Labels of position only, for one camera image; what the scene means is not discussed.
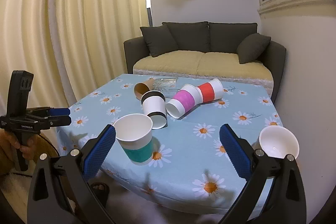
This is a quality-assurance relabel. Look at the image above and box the teal banded paper cup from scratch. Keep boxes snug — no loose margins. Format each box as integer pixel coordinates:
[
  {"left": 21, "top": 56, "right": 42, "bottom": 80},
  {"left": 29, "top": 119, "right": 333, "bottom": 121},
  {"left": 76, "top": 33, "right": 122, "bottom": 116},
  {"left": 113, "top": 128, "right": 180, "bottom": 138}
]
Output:
[{"left": 113, "top": 114, "right": 153, "bottom": 165}]

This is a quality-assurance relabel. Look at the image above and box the brown paper cup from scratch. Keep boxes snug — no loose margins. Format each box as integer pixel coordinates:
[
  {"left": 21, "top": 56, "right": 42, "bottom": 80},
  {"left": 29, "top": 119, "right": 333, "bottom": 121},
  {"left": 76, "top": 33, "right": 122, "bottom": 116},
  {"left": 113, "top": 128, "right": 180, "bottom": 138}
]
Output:
[{"left": 133, "top": 78, "right": 155, "bottom": 100}]

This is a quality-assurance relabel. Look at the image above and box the black banded paper cup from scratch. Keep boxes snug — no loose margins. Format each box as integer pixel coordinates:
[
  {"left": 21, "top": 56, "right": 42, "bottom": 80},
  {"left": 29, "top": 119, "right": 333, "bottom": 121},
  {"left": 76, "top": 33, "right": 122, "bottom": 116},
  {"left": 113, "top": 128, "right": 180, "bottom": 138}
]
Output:
[{"left": 141, "top": 90, "right": 167, "bottom": 130}]

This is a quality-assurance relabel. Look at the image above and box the red banded paper cup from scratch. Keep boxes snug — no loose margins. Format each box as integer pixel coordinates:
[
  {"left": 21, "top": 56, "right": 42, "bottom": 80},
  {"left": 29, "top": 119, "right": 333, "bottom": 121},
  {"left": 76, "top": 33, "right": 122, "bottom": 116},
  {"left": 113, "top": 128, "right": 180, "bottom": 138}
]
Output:
[{"left": 198, "top": 79, "right": 224, "bottom": 103}]

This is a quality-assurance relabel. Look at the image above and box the pink banded paper cup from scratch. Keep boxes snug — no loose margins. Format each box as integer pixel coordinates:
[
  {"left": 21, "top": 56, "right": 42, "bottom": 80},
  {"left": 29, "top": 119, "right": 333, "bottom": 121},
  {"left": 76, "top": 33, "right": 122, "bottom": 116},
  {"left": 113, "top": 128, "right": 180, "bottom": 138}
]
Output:
[{"left": 166, "top": 84, "right": 203, "bottom": 119}]

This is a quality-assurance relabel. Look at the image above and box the left hand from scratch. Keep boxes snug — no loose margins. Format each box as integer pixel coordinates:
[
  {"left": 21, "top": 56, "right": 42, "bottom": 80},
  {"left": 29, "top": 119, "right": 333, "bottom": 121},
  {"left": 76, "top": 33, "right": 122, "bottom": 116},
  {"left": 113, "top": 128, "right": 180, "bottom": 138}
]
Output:
[{"left": 0, "top": 129, "right": 43, "bottom": 176}]

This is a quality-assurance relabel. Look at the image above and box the white ceramic mug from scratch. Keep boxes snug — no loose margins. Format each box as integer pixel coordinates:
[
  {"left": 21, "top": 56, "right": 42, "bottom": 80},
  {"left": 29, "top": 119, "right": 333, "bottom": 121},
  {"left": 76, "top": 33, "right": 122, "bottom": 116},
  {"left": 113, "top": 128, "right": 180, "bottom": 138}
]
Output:
[{"left": 252, "top": 125, "right": 299, "bottom": 159}]

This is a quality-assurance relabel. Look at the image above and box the cream curtain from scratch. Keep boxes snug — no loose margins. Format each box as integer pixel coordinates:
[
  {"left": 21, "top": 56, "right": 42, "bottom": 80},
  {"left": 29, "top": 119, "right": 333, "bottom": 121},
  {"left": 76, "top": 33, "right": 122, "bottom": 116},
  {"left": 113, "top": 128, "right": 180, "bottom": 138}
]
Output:
[{"left": 1, "top": 0, "right": 147, "bottom": 136}]

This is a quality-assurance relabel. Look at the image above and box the daisy print blue tablecloth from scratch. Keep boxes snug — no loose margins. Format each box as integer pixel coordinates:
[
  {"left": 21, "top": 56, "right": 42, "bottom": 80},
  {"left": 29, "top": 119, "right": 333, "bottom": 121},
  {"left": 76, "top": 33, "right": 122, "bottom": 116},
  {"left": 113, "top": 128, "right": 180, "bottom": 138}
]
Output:
[{"left": 57, "top": 74, "right": 281, "bottom": 214}]

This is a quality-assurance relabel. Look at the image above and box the clear glass tumbler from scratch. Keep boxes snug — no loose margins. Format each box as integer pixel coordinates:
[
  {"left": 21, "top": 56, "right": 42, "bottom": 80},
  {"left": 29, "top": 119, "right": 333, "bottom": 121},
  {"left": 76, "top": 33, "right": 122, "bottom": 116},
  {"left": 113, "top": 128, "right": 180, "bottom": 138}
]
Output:
[{"left": 153, "top": 77, "right": 179, "bottom": 98}]

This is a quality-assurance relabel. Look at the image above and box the left dark throw pillow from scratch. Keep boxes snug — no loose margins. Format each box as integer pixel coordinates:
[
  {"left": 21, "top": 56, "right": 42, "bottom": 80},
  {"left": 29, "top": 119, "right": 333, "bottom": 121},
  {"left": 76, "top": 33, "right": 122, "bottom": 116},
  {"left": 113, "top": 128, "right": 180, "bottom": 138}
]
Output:
[{"left": 140, "top": 25, "right": 178, "bottom": 57}]

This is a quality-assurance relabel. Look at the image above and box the dark throw pillow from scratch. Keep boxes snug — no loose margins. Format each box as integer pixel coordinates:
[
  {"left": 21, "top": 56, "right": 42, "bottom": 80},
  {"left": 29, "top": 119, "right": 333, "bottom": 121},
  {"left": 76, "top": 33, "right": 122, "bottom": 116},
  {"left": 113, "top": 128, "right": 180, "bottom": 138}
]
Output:
[
  {"left": 237, "top": 33, "right": 271, "bottom": 64},
  {"left": 140, "top": 25, "right": 178, "bottom": 57}
]

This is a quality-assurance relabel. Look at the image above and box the yellow sofa seat cover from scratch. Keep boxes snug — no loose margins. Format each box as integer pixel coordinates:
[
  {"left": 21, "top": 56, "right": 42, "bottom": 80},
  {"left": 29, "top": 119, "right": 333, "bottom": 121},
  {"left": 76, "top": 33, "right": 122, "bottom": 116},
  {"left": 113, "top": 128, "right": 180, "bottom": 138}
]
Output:
[{"left": 133, "top": 51, "right": 274, "bottom": 95}]

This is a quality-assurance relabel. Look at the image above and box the right dark throw pillow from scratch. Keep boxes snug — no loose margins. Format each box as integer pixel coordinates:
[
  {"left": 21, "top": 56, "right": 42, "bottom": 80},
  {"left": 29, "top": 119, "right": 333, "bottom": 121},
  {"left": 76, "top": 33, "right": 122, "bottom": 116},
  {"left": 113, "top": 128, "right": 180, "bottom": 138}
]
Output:
[{"left": 237, "top": 33, "right": 271, "bottom": 64}]

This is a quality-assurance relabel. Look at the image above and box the dark grey sofa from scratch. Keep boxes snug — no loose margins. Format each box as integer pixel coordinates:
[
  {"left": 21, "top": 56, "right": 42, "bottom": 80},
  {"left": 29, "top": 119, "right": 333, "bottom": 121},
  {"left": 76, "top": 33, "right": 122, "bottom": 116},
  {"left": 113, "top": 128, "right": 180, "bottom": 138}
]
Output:
[{"left": 123, "top": 22, "right": 286, "bottom": 102}]

